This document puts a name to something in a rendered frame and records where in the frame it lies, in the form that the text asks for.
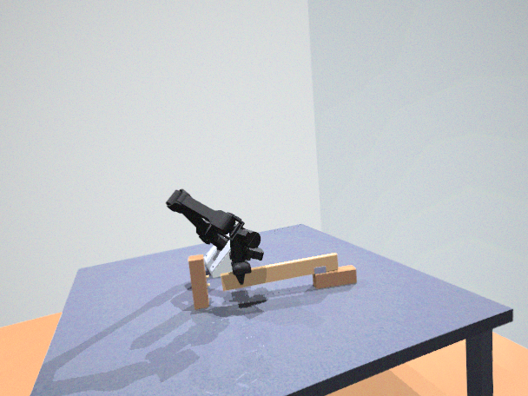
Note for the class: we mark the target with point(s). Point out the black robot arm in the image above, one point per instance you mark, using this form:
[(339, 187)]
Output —
[(217, 224)]

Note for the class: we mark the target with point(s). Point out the long wooden rail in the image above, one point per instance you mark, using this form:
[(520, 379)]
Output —
[(280, 271)]

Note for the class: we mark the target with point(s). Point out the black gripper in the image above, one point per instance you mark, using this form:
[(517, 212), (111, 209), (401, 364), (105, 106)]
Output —
[(240, 266)]

